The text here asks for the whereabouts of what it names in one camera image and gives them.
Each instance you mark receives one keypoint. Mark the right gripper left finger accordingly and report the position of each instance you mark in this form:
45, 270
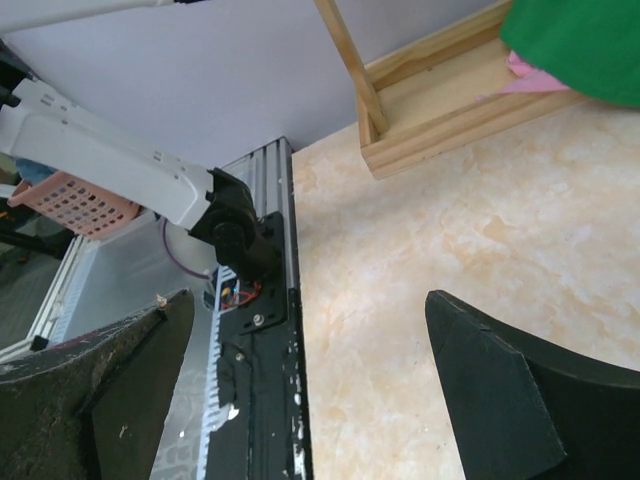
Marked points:
94, 407

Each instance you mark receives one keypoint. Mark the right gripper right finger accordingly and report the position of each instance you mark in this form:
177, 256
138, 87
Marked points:
522, 407

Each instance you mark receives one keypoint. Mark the green tank top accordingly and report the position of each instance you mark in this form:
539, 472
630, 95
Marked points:
592, 47

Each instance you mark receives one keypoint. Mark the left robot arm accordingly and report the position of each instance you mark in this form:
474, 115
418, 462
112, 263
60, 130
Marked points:
40, 124

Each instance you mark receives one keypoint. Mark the pink plastic basket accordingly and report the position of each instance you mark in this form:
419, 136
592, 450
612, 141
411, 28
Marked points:
75, 204

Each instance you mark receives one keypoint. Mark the wooden clothes rack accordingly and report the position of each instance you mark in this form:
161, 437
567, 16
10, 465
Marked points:
438, 93

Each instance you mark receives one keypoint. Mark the pink shirt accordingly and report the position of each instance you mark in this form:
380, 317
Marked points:
528, 78

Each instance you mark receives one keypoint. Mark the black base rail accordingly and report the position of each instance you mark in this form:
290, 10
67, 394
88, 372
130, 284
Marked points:
240, 405

